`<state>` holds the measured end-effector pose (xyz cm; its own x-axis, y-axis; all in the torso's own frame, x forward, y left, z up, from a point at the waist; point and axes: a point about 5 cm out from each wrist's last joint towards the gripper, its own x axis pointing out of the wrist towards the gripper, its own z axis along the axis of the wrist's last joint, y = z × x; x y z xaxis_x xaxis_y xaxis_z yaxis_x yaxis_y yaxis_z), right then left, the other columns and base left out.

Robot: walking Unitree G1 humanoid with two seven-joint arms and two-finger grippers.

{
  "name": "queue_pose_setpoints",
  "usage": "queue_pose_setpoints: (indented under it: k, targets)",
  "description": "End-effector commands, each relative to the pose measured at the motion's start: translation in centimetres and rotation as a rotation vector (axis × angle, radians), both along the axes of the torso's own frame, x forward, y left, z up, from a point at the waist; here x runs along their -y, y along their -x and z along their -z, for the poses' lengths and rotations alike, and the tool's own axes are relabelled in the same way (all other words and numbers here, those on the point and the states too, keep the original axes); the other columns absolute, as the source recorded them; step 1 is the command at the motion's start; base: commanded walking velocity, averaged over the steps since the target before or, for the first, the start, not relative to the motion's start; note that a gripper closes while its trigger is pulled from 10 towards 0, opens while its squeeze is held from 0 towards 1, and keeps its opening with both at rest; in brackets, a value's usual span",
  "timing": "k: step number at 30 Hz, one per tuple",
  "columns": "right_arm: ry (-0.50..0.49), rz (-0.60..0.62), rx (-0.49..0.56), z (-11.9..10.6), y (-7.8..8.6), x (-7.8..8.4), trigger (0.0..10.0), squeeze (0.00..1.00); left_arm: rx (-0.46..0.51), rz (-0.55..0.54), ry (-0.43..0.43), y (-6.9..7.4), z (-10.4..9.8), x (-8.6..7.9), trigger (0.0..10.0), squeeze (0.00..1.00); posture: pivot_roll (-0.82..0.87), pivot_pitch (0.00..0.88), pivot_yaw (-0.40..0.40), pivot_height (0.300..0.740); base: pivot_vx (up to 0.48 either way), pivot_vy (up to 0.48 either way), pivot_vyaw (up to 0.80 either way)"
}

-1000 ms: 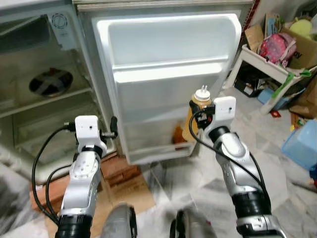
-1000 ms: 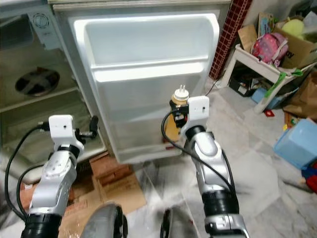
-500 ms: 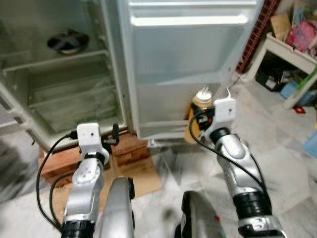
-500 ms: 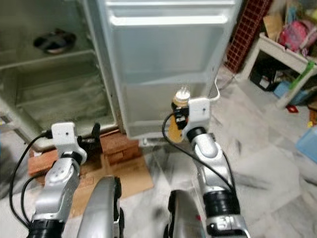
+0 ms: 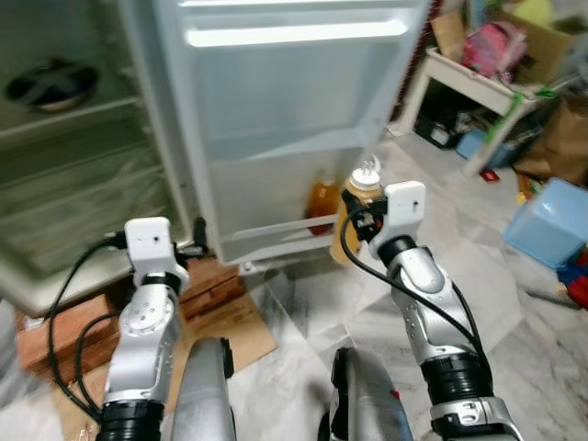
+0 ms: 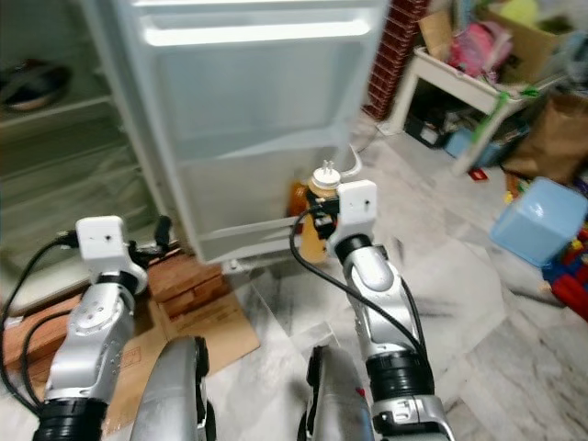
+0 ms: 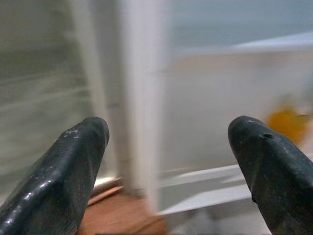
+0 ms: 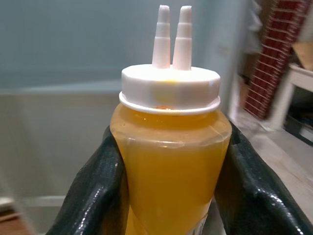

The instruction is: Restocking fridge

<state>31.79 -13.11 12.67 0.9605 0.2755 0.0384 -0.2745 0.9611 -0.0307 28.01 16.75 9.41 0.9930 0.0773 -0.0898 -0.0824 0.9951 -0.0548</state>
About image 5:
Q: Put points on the orange juice bottle white cap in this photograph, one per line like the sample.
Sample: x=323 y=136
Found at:
x=367 y=179

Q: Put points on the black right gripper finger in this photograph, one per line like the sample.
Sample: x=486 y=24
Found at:
x=355 y=203

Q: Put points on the silver left robot leg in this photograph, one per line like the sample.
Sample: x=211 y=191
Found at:
x=202 y=395

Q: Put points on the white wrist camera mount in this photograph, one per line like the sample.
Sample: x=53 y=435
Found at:
x=406 y=207
x=149 y=243

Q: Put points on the red plastic toy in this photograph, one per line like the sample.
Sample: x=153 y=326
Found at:
x=577 y=280

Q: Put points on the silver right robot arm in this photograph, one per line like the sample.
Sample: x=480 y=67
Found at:
x=427 y=285

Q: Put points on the brown cardboard box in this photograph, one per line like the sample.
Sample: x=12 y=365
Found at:
x=547 y=46

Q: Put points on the silver right robot leg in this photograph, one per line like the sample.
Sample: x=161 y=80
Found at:
x=367 y=404

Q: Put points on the small red flat object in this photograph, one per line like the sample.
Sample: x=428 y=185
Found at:
x=489 y=175

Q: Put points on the yellow green toy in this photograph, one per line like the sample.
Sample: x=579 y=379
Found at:
x=531 y=11

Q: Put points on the clear crisper drawer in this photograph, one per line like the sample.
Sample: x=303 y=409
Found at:
x=73 y=211

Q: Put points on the metal bowl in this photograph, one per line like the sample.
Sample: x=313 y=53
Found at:
x=50 y=87

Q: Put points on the brown paper bag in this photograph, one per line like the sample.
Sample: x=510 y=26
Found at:
x=560 y=138

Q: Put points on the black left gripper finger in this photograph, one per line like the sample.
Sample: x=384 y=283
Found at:
x=200 y=235

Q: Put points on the white open fridge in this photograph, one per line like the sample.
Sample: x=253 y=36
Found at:
x=83 y=119

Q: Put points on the light blue plastic box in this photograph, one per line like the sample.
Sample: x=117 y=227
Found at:
x=551 y=225

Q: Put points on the pink bag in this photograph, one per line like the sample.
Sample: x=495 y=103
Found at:
x=491 y=50

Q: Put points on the white side table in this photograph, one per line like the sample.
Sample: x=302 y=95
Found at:
x=459 y=78

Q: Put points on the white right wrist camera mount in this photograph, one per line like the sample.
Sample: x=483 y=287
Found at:
x=406 y=207

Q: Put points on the white fridge door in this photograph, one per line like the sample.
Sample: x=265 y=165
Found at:
x=276 y=110

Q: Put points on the red brown brick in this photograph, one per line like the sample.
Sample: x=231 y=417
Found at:
x=216 y=289
x=64 y=335

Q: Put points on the silver robot leg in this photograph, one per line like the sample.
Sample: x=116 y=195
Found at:
x=367 y=404
x=202 y=395

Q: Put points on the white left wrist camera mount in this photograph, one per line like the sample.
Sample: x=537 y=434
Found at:
x=149 y=243

